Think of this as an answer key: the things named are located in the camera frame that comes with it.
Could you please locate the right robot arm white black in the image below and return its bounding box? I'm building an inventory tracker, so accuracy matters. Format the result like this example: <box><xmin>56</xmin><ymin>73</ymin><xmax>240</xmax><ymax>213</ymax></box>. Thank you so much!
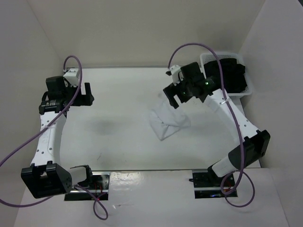
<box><xmin>161</xmin><ymin>62</ymin><xmax>270</xmax><ymax>188</ymax></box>

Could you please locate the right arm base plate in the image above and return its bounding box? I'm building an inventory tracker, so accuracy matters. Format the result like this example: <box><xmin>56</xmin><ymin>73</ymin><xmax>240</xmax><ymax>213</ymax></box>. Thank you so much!
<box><xmin>189</xmin><ymin>171</ymin><xmax>238</xmax><ymax>199</ymax></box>

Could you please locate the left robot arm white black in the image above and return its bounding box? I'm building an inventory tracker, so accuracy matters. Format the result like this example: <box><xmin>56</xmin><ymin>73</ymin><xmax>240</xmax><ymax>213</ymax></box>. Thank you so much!
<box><xmin>21</xmin><ymin>76</ymin><xmax>94</xmax><ymax>199</ymax></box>

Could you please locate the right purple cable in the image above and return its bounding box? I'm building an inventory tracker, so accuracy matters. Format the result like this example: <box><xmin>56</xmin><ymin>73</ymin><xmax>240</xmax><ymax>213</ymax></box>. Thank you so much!
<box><xmin>167</xmin><ymin>43</ymin><xmax>256</xmax><ymax>208</ymax></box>

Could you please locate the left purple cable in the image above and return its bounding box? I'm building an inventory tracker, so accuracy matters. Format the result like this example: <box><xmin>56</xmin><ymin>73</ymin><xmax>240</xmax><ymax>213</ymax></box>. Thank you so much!
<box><xmin>0</xmin><ymin>55</ymin><xmax>109</xmax><ymax>220</ymax></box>

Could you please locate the white plastic laundry basket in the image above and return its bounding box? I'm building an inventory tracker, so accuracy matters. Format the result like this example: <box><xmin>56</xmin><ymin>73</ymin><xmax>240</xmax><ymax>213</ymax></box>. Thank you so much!
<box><xmin>200</xmin><ymin>52</ymin><xmax>253</xmax><ymax>98</ymax></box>

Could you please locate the purple cable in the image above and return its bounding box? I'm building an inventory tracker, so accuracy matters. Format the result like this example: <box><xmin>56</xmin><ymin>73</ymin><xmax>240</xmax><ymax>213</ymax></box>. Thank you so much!
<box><xmin>167</xmin><ymin>43</ymin><xmax>256</xmax><ymax>208</ymax></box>
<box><xmin>0</xmin><ymin>55</ymin><xmax>109</xmax><ymax>220</ymax></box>

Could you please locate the white skirt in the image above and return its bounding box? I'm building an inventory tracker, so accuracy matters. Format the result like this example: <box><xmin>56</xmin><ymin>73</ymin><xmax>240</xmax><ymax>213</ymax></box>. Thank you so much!
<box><xmin>149</xmin><ymin>100</ymin><xmax>191</xmax><ymax>141</ymax></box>

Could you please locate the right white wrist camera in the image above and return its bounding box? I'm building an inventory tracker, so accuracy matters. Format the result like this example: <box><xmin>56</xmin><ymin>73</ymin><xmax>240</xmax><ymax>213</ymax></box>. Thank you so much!
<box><xmin>166</xmin><ymin>65</ymin><xmax>184</xmax><ymax>86</ymax></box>

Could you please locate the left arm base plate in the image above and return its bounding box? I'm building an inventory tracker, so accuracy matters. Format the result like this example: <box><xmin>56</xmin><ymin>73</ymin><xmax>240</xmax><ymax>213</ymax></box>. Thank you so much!
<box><xmin>64</xmin><ymin>172</ymin><xmax>110</xmax><ymax>201</ymax></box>

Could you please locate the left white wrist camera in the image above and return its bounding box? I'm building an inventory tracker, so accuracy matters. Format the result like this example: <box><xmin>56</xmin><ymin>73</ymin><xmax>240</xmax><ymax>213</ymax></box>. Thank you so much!
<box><xmin>63</xmin><ymin>68</ymin><xmax>80</xmax><ymax>87</ymax></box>

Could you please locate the black skirt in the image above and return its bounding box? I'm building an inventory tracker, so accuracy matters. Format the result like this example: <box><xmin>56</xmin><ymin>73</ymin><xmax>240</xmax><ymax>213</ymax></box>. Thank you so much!
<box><xmin>204</xmin><ymin>58</ymin><xmax>247</xmax><ymax>93</ymax></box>

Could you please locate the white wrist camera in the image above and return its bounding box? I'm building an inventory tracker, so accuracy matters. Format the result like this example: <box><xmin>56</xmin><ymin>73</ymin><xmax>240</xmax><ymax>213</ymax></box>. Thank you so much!
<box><xmin>166</xmin><ymin>65</ymin><xmax>184</xmax><ymax>86</ymax></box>
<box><xmin>63</xmin><ymin>68</ymin><xmax>80</xmax><ymax>87</ymax></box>

